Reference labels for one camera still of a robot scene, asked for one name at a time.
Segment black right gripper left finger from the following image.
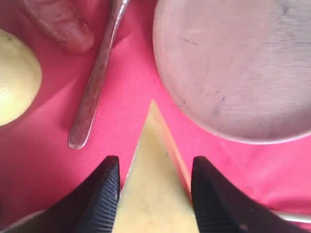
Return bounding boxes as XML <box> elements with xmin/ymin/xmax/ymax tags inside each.
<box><xmin>4</xmin><ymin>156</ymin><xmax>120</xmax><ymax>233</ymax></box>

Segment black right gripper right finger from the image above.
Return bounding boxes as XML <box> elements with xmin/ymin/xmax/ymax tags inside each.
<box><xmin>191</xmin><ymin>156</ymin><xmax>306</xmax><ymax>233</ymax></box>

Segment yellow cheese wedge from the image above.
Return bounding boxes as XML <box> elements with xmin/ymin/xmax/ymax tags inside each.
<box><xmin>112</xmin><ymin>100</ymin><xmax>199</xmax><ymax>233</ymax></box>

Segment red scalloped cloth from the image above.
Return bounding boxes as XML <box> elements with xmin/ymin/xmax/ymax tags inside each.
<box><xmin>0</xmin><ymin>0</ymin><xmax>311</xmax><ymax>228</ymax></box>

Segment brown round plate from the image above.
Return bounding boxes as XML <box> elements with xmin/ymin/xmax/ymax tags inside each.
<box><xmin>153</xmin><ymin>0</ymin><xmax>311</xmax><ymax>144</ymax></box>

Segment yellow lemon with sticker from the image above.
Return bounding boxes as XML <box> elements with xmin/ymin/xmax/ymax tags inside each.
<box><xmin>0</xmin><ymin>30</ymin><xmax>42</xmax><ymax>126</ymax></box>

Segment red sausage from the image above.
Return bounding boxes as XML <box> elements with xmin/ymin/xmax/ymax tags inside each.
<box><xmin>20</xmin><ymin>0</ymin><xmax>95</xmax><ymax>53</ymax></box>

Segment dark wooden spoon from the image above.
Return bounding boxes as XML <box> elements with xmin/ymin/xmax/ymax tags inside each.
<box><xmin>67</xmin><ymin>0</ymin><xmax>130</xmax><ymax>150</ymax></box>

